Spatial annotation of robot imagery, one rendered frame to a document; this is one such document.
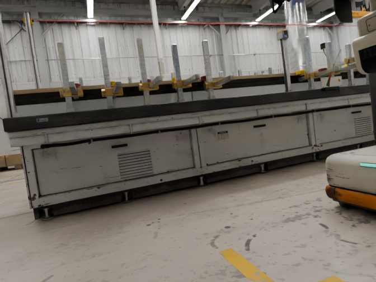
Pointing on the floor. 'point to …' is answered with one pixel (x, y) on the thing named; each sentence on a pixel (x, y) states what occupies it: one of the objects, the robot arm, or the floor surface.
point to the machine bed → (179, 145)
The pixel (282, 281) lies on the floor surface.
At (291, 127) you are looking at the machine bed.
